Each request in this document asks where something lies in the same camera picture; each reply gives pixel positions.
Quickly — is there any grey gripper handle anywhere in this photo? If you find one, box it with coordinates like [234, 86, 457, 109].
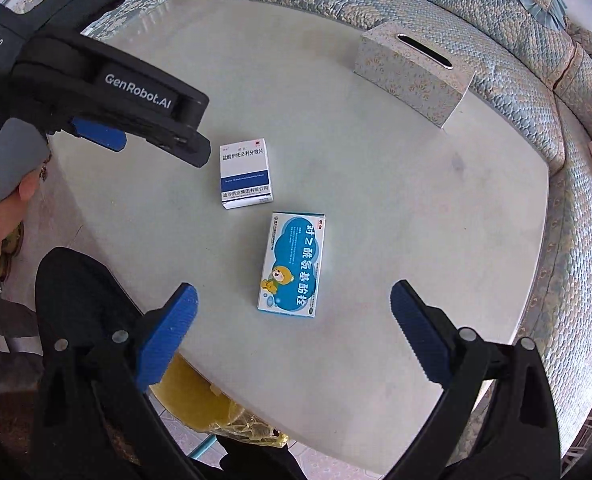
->
[0, 118, 50, 201]

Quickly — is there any patterned tissue box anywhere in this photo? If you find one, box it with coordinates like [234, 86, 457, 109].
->
[354, 21, 475, 128]

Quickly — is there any blue cartoon bear medicine box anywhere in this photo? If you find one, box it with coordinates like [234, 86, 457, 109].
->
[257, 211, 326, 318]

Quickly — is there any woven patterned sofa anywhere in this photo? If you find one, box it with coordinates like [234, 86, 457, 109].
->
[86, 0, 592, 448]

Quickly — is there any white blue medicine box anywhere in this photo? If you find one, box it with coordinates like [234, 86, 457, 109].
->
[219, 139, 273, 210]

